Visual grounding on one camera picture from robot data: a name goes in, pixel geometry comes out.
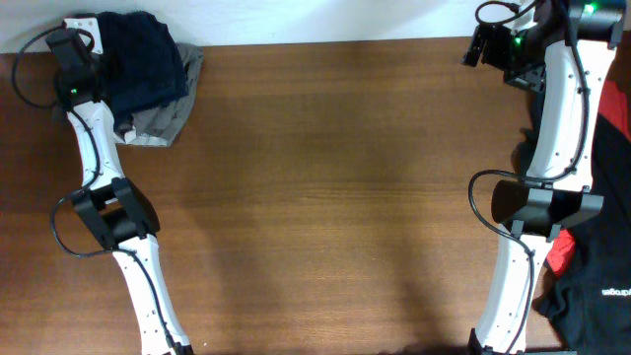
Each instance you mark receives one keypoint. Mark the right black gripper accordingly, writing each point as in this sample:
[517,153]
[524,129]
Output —
[496,38]

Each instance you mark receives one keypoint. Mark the dark blue shorts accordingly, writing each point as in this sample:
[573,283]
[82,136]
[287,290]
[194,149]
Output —
[142,66]

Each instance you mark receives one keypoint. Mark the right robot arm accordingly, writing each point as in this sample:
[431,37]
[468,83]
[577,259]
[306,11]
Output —
[562,49]

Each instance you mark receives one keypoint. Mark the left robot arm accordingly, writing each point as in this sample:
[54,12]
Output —
[113,209]

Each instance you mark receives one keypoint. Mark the grey folded shorts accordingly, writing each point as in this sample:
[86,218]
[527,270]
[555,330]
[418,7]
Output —
[160,126]

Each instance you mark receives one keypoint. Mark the red garment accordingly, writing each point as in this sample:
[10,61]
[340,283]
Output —
[613,107]

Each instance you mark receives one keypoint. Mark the black garment with logo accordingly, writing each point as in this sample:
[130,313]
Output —
[589,305]

